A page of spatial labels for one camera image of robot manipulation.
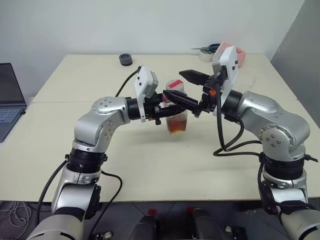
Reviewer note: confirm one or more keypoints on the clear bottle with red label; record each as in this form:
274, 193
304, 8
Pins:
177, 125

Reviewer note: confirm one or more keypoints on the grey laptop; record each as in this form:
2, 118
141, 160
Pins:
10, 100

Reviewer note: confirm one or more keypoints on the dark rounded shape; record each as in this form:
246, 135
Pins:
146, 228
206, 225

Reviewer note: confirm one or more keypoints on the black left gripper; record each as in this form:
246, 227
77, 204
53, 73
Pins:
151, 110

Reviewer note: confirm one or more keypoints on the black round tape roll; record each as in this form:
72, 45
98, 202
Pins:
125, 60

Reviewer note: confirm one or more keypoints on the small red tag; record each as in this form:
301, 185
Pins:
152, 212

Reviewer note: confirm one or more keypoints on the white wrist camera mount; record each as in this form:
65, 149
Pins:
231, 62
143, 80

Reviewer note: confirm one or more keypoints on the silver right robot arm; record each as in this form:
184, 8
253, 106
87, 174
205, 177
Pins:
275, 115

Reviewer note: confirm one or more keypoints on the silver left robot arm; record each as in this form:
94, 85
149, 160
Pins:
100, 117

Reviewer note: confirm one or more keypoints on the white tape roll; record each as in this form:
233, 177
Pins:
205, 57

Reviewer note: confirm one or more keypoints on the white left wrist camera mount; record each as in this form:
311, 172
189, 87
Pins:
143, 80

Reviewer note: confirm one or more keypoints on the pink foam sponge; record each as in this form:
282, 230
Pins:
241, 56

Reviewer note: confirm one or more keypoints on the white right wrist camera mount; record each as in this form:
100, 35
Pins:
231, 62

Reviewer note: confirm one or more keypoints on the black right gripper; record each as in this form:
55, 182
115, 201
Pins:
208, 102

